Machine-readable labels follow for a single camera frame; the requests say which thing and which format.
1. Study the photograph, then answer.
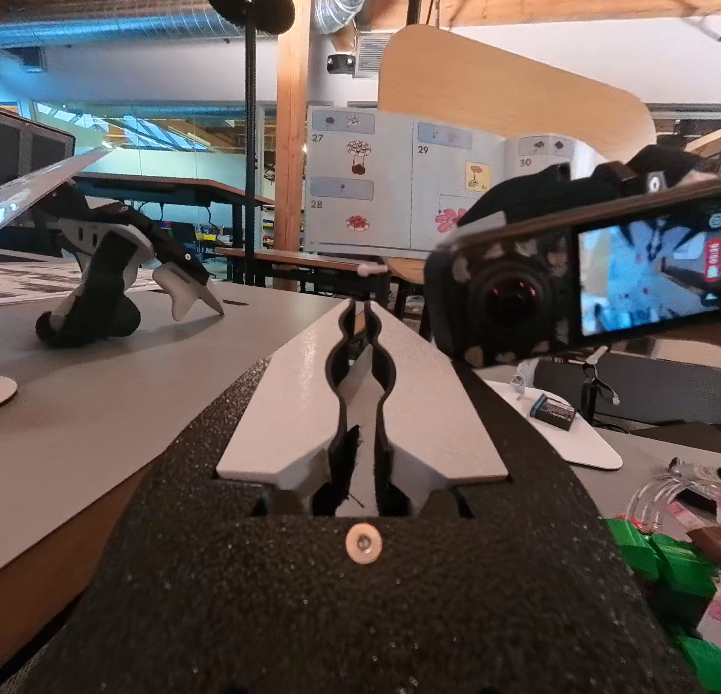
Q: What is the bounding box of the wooden support post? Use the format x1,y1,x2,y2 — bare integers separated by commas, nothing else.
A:
275,0,314,292

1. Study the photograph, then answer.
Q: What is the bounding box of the spare white black gripper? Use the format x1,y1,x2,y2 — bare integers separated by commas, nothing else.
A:
35,184,225,349

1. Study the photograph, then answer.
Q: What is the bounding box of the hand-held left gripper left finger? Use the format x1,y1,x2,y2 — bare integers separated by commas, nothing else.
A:
215,298,367,492

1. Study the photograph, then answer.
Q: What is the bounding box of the white wall vent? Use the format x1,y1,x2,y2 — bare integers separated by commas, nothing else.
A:
355,31,391,79

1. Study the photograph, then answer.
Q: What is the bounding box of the black computer monitor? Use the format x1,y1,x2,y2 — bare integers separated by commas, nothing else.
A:
0,108,77,185

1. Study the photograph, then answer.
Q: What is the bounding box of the long metal air duct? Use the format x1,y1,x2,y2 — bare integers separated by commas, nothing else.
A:
0,8,251,50

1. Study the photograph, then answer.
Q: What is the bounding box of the white rounded tray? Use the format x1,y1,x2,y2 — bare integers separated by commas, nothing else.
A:
483,376,624,471

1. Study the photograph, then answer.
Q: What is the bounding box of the wooden top office desk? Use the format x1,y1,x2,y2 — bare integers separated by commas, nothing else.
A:
73,170,278,285
217,246,395,306

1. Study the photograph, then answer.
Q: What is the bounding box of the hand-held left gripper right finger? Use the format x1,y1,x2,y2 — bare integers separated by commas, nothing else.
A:
364,301,511,489

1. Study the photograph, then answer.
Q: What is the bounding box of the silver flexible duct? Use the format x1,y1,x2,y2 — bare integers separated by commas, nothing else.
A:
311,0,368,36

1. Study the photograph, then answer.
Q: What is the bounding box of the black cable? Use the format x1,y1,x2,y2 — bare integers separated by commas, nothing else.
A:
580,346,621,422

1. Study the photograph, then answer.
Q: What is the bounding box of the black floor lamp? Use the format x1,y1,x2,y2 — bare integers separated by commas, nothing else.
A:
201,0,296,285

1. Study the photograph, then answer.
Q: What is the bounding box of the tilted grey panel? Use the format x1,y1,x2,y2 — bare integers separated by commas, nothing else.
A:
0,147,112,229

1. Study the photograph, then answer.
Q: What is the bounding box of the wooden booklet stand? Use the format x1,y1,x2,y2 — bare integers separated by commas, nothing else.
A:
357,24,658,283

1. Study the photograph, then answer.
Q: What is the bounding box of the lego instruction booklet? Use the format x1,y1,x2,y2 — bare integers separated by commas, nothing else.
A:
304,105,592,256

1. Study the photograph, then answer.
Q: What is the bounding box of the black camera battery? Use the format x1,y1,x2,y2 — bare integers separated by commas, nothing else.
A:
529,392,577,431

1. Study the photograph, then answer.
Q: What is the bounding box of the green lego lily pad model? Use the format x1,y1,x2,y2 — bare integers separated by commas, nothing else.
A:
604,458,721,694

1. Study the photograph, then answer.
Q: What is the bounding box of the black and white patterned sheet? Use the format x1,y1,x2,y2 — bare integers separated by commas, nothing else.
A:
0,260,170,303

